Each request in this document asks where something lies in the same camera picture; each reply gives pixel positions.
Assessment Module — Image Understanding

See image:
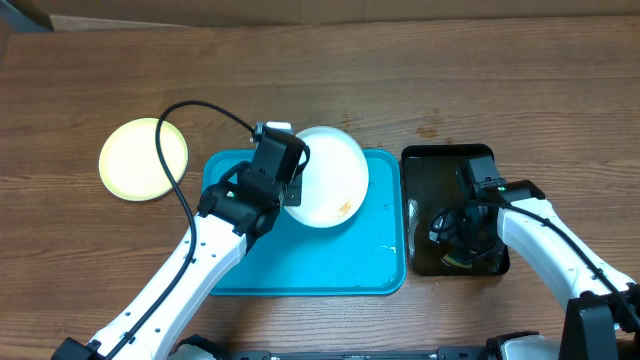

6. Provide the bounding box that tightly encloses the white plate with ketchup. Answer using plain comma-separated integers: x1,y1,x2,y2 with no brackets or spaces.
285,126,369,228

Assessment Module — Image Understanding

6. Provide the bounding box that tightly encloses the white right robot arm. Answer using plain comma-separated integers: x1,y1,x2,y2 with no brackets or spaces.
429,156,639,359

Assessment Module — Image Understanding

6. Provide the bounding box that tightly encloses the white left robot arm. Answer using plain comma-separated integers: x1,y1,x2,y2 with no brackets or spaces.
53,122,310,359

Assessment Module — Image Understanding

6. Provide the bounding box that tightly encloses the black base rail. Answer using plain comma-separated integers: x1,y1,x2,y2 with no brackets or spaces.
225,346,495,360

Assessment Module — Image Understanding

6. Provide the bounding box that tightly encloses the black water tray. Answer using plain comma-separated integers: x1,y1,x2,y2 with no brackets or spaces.
401,144,510,276

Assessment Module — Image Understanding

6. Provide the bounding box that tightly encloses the yellow-green plate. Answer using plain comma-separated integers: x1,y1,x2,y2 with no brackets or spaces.
98,118,189,202

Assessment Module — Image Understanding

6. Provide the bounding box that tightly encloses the cardboard board at back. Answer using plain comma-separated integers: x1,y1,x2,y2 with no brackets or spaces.
35,0,639,26

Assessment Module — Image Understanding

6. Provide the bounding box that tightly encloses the green yellow sponge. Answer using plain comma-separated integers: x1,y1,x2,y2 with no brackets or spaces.
442,254,474,269

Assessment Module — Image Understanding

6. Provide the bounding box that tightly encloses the teal plastic tray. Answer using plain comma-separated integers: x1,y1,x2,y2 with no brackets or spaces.
211,149,407,296

